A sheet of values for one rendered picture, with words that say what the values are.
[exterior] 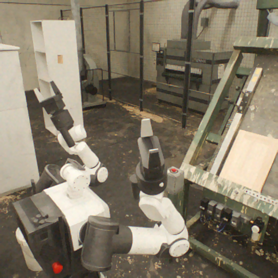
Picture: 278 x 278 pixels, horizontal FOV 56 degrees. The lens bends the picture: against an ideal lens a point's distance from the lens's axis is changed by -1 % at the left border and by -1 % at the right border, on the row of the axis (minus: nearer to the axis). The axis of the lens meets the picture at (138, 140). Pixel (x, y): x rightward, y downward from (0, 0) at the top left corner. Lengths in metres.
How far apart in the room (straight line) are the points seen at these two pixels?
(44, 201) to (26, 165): 2.60
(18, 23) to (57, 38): 4.45
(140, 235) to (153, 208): 0.16
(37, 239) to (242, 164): 1.58
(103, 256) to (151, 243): 0.17
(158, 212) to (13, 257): 2.21
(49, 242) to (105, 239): 0.21
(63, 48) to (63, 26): 0.36
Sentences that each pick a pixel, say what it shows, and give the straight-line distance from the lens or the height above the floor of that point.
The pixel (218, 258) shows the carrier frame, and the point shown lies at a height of 0.18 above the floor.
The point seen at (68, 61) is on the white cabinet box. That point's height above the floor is 1.37.
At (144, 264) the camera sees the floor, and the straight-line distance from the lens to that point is 2.60.
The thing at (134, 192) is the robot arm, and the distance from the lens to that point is 0.83.
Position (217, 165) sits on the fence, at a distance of 2.14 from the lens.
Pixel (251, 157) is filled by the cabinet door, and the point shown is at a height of 1.07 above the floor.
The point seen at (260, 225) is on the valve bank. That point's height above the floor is 0.75.
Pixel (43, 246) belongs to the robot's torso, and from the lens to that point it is 0.98.
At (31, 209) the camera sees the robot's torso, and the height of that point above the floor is 1.36.
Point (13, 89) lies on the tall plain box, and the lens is 3.32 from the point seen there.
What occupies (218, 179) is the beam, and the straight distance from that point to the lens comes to 2.10.
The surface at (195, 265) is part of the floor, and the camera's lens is 2.64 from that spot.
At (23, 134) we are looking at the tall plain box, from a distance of 3.48.
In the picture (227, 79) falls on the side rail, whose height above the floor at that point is 1.54.
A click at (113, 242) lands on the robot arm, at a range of 0.89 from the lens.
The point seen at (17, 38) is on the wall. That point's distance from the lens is 9.37.
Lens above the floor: 1.96
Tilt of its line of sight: 24 degrees down
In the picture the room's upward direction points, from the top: straight up
